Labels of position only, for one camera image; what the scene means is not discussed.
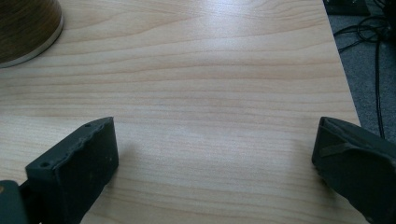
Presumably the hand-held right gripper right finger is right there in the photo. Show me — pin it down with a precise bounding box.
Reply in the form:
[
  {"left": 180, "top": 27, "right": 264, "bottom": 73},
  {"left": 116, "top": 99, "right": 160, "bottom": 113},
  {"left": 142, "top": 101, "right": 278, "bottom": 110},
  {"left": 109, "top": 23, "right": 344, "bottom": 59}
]
[{"left": 311, "top": 116, "right": 396, "bottom": 224}]

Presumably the black cable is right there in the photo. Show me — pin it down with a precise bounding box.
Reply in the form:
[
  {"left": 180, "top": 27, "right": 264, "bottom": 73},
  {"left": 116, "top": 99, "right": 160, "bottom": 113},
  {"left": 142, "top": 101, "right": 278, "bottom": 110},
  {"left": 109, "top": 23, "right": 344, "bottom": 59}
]
[{"left": 333, "top": 14, "right": 394, "bottom": 139}]

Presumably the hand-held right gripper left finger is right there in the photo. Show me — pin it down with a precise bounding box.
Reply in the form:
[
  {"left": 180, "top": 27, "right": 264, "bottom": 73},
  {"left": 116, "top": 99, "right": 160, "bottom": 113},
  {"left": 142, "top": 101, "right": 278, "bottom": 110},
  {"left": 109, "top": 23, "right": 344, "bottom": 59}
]
[{"left": 19, "top": 116, "right": 120, "bottom": 224}]

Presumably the black device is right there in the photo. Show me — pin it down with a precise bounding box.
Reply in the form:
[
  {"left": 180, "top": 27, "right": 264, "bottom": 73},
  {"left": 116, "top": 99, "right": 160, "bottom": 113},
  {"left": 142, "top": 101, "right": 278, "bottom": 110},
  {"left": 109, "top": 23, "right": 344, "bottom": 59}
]
[{"left": 322, "top": 0, "right": 372, "bottom": 17}]

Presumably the round dark wooden container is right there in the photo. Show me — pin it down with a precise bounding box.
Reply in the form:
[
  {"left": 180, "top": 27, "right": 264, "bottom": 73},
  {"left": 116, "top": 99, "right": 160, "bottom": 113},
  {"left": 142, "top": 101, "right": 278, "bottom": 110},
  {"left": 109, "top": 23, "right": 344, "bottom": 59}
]
[{"left": 0, "top": 0, "right": 64, "bottom": 69}]

